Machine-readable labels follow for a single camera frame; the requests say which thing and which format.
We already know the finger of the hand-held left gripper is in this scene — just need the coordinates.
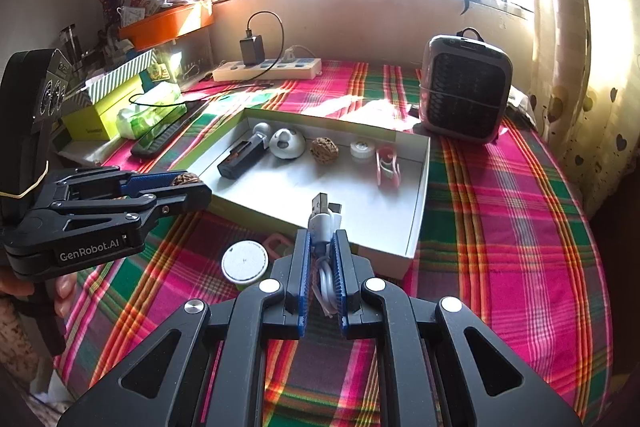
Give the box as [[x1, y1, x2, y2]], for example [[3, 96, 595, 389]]
[[45, 182, 213, 238], [50, 171, 174, 204]]

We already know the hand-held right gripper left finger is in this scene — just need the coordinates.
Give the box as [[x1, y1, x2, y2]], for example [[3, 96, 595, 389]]
[[57, 229, 313, 427]]

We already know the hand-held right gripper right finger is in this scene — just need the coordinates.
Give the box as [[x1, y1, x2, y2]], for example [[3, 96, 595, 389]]
[[332, 229, 583, 427]]

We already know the white usb cable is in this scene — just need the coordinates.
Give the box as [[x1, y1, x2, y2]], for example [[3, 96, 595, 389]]
[[306, 192, 346, 319]]

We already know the black rectangular device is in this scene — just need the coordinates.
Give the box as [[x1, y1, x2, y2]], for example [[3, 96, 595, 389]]
[[216, 138, 266, 180]]

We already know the shallow white cardboard box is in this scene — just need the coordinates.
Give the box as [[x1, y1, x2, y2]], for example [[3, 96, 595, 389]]
[[167, 107, 432, 280]]

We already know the white round panda gadget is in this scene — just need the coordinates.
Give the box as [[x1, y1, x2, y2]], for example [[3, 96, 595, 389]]
[[270, 128, 307, 160]]

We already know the pink clip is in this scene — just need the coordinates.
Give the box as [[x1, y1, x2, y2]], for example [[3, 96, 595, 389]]
[[375, 145, 402, 188]]

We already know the person's left hand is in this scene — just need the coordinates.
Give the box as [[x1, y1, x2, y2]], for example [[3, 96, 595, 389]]
[[0, 269, 77, 320]]

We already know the pink plastic piece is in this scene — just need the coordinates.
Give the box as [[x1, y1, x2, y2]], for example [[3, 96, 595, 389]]
[[263, 233, 296, 259]]

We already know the black smartphone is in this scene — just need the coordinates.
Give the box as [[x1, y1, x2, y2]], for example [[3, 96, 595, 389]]
[[131, 112, 198, 158]]

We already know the green bottle with white lid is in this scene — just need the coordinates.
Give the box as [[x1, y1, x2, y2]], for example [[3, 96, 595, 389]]
[[221, 240, 267, 293]]

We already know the white paper sheet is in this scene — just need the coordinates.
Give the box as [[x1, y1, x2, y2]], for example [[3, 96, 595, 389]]
[[59, 139, 132, 164]]

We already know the green tissue pack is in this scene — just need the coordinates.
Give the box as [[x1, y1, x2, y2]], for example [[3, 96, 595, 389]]
[[116, 84, 188, 139]]

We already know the yellow-green box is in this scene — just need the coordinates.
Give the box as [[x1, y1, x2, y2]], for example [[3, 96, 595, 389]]
[[61, 74, 151, 142]]

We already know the striped gift box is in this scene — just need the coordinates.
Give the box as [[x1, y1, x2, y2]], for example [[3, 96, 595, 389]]
[[75, 48, 158, 105]]

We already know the white power strip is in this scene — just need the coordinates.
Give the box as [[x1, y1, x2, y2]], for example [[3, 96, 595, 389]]
[[212, 58, 322, 82]]

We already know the orange plastic tray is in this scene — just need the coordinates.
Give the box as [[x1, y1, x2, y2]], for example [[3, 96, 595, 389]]
[[118, 0, 216, 52]]

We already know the glass jar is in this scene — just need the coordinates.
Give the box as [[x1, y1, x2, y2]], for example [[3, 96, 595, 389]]
[[59, 23, 85, 58]]

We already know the black charger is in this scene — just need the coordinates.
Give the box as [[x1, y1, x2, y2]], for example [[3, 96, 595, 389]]
[[240, 36, 264, 66]]

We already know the plaid tablecloth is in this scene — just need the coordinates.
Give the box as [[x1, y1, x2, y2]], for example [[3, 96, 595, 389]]
[[50, 59, 616, 427]]

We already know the white plug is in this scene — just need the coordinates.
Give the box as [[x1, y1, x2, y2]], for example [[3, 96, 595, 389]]
[[284, 46, 321, 68]]

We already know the small grey black heater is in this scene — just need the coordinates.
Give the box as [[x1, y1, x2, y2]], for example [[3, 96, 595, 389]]
[[419, 28, 513, 144]]

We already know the white plastic packet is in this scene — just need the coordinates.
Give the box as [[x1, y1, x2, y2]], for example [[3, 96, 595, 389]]
[[505, 87, 538, 128]]

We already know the heart print curtain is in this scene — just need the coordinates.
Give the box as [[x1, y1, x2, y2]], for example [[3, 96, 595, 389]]
[[530, 0, 640, 218]]

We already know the black charger cable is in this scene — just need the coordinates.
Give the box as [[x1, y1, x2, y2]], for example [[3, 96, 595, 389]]
[[129, 11, 287, 106]]

